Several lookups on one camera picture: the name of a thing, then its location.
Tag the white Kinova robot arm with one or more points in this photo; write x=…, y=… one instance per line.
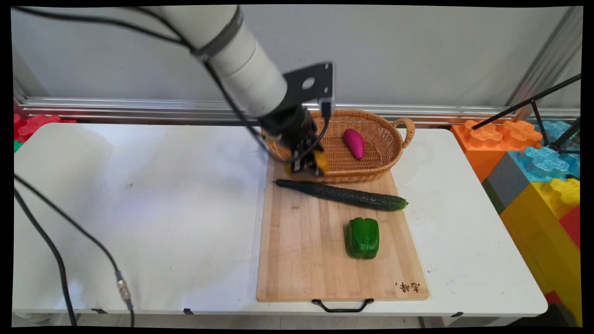
x=241, y=69

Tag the red foam block beside yellow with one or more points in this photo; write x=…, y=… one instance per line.
x=571, y=225

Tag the purple sweet potato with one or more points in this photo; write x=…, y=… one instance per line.
x=355, y=144

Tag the green foam building block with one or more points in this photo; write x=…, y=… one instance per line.
x=17, y=146

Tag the black tripod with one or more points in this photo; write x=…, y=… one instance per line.
x=533, y=99

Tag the orange foam building block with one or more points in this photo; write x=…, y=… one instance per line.
x=482, y=144

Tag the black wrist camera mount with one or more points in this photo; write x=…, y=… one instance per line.
x=308, y=86

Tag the green bell pepper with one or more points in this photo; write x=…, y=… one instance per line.
x=362, y=239

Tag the slanted aluminium frame post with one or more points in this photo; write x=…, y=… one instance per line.
x=547, y=60

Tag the aluminium rail along wall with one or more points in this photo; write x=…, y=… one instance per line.
x=139, y=110

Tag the long dark green cucumber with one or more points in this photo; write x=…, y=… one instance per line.
x=343, y=195

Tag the blue foam building block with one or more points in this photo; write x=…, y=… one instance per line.
x=545, y=162

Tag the wooden cutting board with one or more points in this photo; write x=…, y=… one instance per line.
x=306, y=250

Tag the brown potato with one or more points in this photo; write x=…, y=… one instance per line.
x=322, y=162

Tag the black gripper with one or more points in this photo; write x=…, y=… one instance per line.
x=290, y=126

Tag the red foam block beside green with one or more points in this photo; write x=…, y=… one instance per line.
x=35, y=125

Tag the grey foam building block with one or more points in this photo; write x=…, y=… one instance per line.
x=506, y=183

